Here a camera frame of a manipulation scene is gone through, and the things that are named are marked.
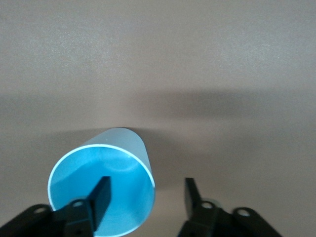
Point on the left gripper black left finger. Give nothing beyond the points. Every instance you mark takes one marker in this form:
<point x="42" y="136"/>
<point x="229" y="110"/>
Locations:
<point x="101" y="197"/>

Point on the light blue plastic cup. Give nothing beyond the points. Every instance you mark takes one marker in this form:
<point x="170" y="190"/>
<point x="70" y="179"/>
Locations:
<point x="81" y="177"/>

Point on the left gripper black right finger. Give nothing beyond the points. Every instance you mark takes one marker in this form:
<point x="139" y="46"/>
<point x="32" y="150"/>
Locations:
<point x="192" y="197"/>

